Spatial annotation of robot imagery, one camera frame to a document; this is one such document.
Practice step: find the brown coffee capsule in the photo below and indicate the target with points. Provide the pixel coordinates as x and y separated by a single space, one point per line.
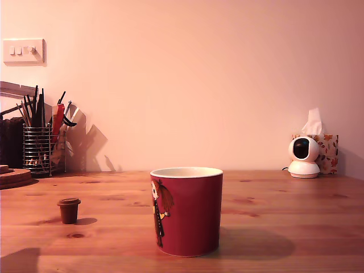
68 213

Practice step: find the red mug with cartoon print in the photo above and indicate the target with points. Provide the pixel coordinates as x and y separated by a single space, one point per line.
196 213

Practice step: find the metal and black kitchen tool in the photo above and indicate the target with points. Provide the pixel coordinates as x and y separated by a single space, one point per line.
71 124

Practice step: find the red kitchen utensil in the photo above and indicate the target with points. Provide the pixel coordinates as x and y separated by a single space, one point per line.
59 116

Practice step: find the white tissue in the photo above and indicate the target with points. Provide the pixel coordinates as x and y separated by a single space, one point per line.
312 125

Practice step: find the thin black stick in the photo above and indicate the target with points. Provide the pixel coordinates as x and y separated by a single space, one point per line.
36 91
43 96

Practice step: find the wide black spatula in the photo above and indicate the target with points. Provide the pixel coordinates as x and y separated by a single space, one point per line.
38 113

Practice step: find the leaf-patterned tissue box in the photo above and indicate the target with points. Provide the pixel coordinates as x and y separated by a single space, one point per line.
330 153

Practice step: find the dark chopstick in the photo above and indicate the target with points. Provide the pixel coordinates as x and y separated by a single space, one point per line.
28 108

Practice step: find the brown wooden chopstick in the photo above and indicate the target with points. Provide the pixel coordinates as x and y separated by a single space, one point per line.
22 115

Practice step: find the small round cork trivet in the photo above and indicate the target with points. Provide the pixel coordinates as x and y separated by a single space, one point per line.
5 169

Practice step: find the small white round camera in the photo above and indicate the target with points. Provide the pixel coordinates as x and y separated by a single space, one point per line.
304 169

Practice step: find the white wall switch plate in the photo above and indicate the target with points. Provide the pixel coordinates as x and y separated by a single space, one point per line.
25 58

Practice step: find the grey metal wall rail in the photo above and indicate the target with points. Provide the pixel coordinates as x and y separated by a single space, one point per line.
11 88

